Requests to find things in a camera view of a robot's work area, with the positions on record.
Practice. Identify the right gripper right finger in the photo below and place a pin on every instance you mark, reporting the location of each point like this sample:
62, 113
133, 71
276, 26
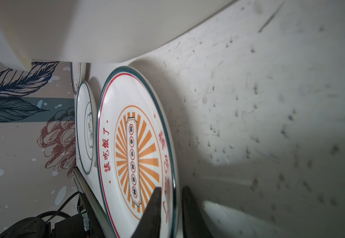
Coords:
193, 224

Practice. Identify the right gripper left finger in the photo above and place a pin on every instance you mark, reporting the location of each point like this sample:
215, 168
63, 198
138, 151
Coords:
150, 223

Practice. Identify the orange sunburst plate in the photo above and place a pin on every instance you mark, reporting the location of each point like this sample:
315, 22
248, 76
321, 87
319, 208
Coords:
135, 153
78, 74

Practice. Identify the white clover plate black rim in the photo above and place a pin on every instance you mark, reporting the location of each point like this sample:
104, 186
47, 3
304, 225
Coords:
86, 125

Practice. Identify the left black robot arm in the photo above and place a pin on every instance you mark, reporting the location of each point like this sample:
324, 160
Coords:
58, 224

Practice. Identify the white plastic bin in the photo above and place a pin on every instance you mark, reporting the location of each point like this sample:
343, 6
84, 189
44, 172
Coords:
93, 31

